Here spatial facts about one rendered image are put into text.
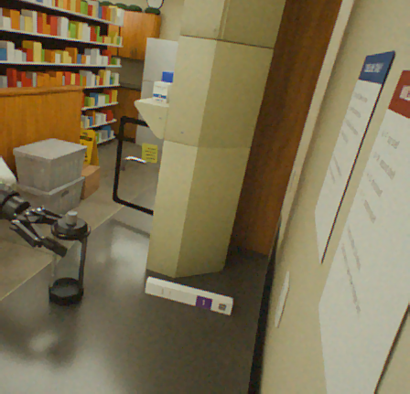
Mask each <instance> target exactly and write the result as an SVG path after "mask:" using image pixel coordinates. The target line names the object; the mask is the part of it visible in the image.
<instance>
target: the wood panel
mask: <svg viewBox="0 0 410 394"><path fill-rule="evenodd" d="M341 3H342V0H287V1H286V5H285V10H284V14H283V18H282V22H281V26H280V30H279V34H278V39H277V41H276V45H275V48H274V54H273V57H272V62H271V65H270V69H269V73H268V77H267V81H266V84H265V89H264V95H263V99H262V103H261V107H260V111H259V114H258V119H257V122H256V126H255V130H254V140H253V144H252V148H251V152H250V155H249V159H248V163H247V166H246V171H245V174H244V179H243V184H242V189H241V196H240V200H239V203H238V208H237V210H236V215H235V219H234V222H233V226H232V236H231V240H230V243H231V244H233V245H236V246H239V247H243V248H245V249H247V250H253V251H257V252H259V253H263V254H265V255H270V249H271V245H272V242H273V238H274V235H275V230H276V227H277V223H278V220H279V214H280V211H281V207H282V205H283V202H284V198H285V195H286V190H287V187H288V183H289V180H290V176H291V174H292V167H293V164H294V161H295V158H296V155H297V148H298V146H299V143H300V139H301V135H302V133H303V130H304V126H305V123H306V120H307V117H308V111H309V108H310V104H311V102H312V98H313V94H314V92H315V88H316V85H317V83H318V79H319V75H320V72H321V70H322V66H323V62H324V59H325V56H326V52H327V48H328V46H329V43H330V40H331V37H332V33H333V29H334V26H335V23H336V19H338V15H339V12H340V6H341Z"/></svg>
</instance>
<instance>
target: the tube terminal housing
mask: <svg viewBox="0 0 410 394"><path fill-rule="evenodd" d="M273 54H274V49H273V48H259V47H254V46H248V45H244V44H238V43H233V42H230V43H228V42H222V41H218V40H211V39H206V38H198V37H187V36H178V48H177V54H176V60H175V72H174V79H173V84H172V91H171V96H170V103H169V108H168V115H167V125H166V130H165V136H164V147H163V154H162V159H161V165H160V171H159V177H158V182H157V189H156V205H155V211H154V217H153V222H152V228H151V234H150V240H149V246H148V252H147V258H146V269H149V270H152V271H155V272H159V273H162V274H165V275H166V276H169V277H172V278H174V279H176V278H181V277H187V276H192V275H198V274H203V273H208V272H222V271H223V269H224V263H225V260H226V255H227V251H228V248H229V244H230V240H231V236H232V226H233V222H234V219H235V215H236V210H237V208H238V203H239V200H240V196H241V189H242V184H243V179H244V174H245V171H246V166H247V163H248V159H249V155H250V152H251V148H252V144H253V140H254V130H255V126H256V122H257V119H258V114H259V111H260V107H261V103H262V99H263V95H264V89H265V84H266V81H267V77H268V73H269V69H270V65H271V62H272V57H273Z"/></svg>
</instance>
